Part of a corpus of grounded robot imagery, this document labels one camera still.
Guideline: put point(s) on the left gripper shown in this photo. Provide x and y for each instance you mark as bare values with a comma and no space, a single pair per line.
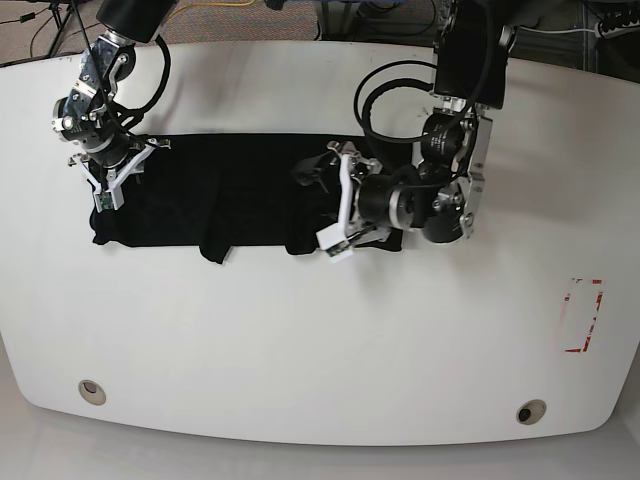
364,191

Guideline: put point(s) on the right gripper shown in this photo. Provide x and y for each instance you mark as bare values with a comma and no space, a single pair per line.
108,166

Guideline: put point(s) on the black graphic t-shirt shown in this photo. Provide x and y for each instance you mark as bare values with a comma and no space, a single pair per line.
221,191

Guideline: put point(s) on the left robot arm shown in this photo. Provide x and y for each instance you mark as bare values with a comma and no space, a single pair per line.
432,182

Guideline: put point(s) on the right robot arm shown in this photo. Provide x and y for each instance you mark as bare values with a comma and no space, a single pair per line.
91,118

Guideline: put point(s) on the black tripod stand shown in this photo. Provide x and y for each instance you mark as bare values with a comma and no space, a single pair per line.
61,14

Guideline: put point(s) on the left table grommet hole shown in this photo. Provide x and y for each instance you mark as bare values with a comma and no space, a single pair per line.
92,393

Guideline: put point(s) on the table grommet hole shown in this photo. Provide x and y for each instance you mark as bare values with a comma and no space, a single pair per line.
531,412
92,393

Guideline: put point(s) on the red tape rectangle marking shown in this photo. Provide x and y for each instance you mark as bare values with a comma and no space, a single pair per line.
579,314

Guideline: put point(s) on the white power strip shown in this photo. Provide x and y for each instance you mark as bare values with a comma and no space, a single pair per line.
614,25

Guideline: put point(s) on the right table grommet hole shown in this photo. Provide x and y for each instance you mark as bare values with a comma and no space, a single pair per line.
531,412

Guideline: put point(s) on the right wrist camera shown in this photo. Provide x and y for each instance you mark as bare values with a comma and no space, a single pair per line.
108,199

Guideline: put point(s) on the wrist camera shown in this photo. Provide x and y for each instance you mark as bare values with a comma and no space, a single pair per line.
333,241
108,199

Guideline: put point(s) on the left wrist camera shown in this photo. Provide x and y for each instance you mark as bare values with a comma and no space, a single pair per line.
333,241

